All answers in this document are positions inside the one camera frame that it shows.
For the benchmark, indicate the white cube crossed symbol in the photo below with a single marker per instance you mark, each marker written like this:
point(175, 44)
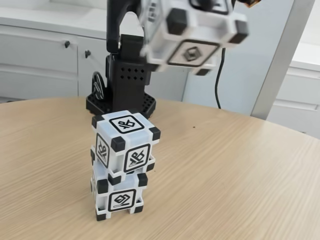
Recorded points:
point(125, 123)

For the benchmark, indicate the white cube zigzag symbol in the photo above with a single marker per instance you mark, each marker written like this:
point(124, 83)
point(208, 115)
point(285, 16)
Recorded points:
point(200, 30)

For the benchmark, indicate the white door cabinet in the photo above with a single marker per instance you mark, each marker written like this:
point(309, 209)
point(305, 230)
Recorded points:
point(172, 87)

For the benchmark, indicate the black clamp knob wheel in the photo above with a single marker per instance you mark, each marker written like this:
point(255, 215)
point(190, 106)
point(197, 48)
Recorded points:
point(95, 82)

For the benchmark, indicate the white cube house symbol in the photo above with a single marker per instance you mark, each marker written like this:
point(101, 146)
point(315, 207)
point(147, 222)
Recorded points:
point(121, 200)

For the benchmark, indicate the black cabinet key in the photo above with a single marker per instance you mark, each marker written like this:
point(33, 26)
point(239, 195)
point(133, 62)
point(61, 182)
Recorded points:
point(87, 53)
point(67, 44)

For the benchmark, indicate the white drawer cabinet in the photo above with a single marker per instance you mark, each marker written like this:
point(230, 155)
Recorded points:
point(37, 62)

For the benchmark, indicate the white low cabinet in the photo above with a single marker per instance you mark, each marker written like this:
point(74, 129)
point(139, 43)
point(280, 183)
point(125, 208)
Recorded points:
point(300, 87)

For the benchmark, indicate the grey metal post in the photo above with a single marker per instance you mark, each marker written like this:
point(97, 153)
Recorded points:
point(282, 62)

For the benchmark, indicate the gripper camera module with mount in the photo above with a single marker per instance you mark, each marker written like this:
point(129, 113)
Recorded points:
point(250, 2)

